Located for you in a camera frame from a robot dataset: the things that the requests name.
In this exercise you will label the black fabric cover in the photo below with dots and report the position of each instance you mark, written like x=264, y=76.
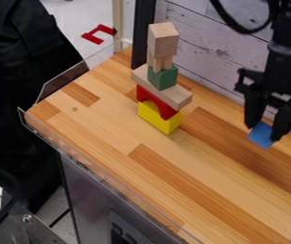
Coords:
x=20, y=79

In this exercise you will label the blue triangle block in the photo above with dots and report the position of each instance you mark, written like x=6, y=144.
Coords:
x=260, y=135

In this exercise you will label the large wooden block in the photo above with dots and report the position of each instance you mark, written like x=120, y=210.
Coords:
x=163, y=38

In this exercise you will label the black post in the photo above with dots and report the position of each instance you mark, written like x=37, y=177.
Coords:
x=142, y=31

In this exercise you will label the wooden post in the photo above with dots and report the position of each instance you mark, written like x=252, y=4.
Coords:
x=117, y=25

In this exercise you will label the flat wooden plank block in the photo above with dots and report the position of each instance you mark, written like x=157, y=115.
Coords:
x=178, y=95

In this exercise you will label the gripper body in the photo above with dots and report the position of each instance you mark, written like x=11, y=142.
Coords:
x=285, y=76

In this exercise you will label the green cube block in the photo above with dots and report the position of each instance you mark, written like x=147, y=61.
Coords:
x=163, y=78

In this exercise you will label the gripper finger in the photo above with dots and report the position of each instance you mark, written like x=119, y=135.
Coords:
x=284, y=122
x=254, y=109

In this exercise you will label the red arch block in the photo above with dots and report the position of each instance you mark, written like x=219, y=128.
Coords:
x=157, y=102

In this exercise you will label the yellow block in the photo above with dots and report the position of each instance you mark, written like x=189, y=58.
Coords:
x=160, y=122

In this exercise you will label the red tape mark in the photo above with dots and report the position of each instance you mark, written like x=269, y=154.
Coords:
x=96, y=34

